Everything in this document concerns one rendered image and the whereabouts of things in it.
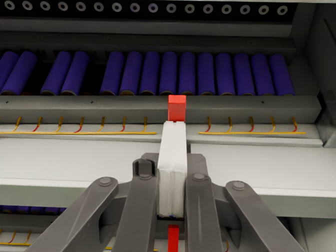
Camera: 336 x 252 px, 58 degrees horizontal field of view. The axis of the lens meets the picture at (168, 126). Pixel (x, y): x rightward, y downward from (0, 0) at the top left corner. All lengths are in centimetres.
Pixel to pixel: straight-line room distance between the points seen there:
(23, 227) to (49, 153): 18
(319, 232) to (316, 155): 11
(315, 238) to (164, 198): 26
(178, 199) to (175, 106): 7
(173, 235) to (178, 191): 21
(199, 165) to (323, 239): 23
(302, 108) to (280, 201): 9
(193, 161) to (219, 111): 12
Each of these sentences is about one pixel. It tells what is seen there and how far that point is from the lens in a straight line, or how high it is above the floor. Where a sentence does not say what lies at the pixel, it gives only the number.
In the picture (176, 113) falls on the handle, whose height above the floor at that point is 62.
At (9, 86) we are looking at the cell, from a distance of 35.
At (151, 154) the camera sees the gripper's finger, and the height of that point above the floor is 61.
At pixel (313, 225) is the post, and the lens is 40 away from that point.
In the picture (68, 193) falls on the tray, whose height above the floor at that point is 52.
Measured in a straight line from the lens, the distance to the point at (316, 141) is 32.
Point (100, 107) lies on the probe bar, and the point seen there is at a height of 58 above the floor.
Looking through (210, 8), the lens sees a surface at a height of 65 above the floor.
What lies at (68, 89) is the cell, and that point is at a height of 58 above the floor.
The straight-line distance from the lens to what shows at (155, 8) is 36.
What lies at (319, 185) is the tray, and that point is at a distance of 30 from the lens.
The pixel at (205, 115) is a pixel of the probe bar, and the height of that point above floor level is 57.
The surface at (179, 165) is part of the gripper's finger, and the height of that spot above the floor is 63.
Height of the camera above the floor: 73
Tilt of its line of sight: 34 degrees down
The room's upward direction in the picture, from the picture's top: 1 degrees clockwise
